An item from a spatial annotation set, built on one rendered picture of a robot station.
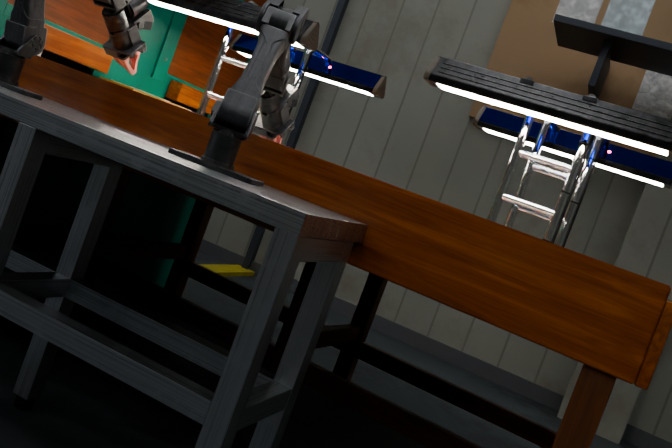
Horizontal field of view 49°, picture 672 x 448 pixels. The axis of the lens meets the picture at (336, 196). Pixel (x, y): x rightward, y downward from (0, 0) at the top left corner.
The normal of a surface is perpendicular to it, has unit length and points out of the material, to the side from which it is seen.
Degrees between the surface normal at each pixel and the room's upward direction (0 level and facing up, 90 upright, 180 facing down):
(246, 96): 59
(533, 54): 90
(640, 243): 90
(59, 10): 90
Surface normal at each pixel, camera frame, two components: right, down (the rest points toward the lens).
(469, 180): -0.33, -0.09
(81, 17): 0.85, 0.33
